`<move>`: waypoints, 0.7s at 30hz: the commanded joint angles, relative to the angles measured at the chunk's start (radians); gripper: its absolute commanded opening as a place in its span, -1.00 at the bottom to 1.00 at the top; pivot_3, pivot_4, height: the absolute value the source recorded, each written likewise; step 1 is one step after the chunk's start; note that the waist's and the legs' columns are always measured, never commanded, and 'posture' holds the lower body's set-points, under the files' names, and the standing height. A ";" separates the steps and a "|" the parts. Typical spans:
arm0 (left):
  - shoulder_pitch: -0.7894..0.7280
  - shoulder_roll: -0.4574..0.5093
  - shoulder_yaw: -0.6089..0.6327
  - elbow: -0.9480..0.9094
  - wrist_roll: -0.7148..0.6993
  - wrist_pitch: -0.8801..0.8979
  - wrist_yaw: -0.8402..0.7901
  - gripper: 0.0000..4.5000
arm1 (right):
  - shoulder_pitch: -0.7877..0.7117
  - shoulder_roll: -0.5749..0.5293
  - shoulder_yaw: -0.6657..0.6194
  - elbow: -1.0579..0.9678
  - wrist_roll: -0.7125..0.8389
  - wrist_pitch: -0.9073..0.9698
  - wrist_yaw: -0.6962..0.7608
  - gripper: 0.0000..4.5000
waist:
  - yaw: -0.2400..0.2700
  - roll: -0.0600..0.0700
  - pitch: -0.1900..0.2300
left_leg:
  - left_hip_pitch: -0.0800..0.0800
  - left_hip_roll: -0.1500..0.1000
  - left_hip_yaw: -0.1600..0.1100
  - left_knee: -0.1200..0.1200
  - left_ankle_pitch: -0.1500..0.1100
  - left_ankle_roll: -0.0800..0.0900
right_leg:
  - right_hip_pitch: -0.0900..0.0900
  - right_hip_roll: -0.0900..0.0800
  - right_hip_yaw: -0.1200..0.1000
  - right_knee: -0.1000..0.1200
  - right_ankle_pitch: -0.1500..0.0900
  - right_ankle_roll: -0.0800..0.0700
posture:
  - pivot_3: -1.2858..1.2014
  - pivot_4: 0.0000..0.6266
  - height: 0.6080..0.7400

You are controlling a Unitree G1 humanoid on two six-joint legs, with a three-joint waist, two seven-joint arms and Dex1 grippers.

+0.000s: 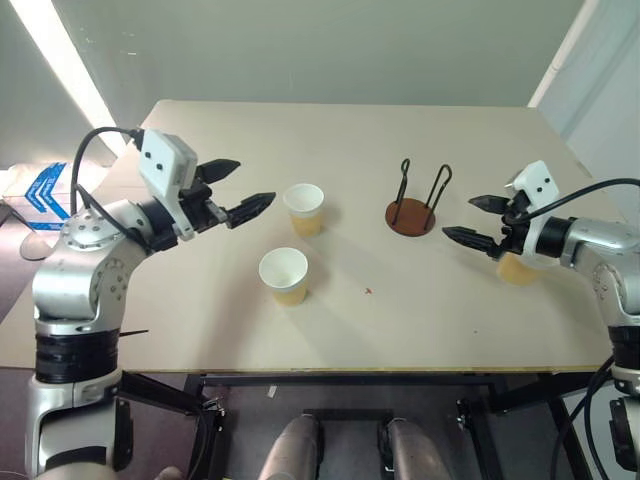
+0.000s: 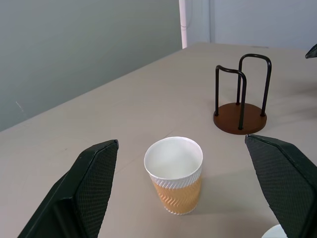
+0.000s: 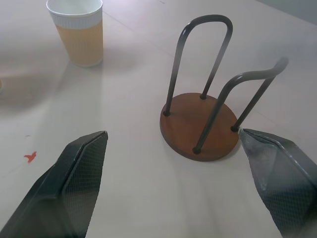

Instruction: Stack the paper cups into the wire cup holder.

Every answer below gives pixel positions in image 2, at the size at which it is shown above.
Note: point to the white vertical pipe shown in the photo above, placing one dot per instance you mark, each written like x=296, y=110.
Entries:
x=183, y=23

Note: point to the white object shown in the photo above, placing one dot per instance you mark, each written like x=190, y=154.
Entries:
x=275, y=233

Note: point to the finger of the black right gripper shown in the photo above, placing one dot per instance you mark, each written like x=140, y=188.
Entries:
x=312, y=52

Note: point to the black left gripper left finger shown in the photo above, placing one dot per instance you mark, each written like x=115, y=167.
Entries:
x=81, y=193

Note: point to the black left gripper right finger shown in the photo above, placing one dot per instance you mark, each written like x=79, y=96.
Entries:
x=284, y=178

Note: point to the orange ribbed paper cup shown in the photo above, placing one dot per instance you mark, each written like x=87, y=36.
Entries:
x=177, y=178

